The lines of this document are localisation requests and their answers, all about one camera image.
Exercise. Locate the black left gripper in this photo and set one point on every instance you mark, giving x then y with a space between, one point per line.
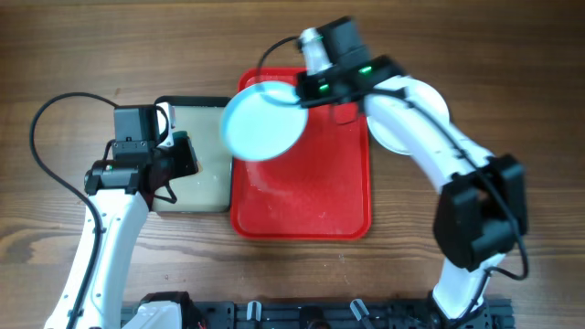
184 155

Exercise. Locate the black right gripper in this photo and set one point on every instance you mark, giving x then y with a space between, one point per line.
306 91

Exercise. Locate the light blue plate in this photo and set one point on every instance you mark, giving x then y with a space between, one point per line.
263 121

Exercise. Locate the white plate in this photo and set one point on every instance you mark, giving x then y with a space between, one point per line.
424 94

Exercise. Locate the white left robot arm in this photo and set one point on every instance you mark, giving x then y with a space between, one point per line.
146 154

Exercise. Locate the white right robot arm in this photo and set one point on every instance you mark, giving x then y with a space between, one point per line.
482 212

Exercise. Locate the red plastic tray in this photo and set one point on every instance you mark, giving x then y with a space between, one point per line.
318 189

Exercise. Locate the black water basin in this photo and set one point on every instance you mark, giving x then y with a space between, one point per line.
209 190

